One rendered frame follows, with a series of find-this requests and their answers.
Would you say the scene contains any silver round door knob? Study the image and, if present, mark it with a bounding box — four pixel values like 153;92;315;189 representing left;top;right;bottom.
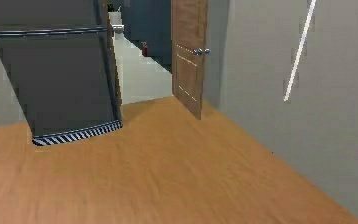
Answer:
192;47;211;57

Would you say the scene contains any brown wooden room door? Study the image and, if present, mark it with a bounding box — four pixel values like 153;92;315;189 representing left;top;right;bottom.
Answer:
170;0;209;121

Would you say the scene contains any thin white wall strip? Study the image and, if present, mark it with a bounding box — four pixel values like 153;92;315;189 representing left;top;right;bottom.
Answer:
283;0;318;102

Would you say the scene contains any dark grey fridge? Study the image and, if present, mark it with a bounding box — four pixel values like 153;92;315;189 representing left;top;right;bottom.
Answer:
0;0;124;147

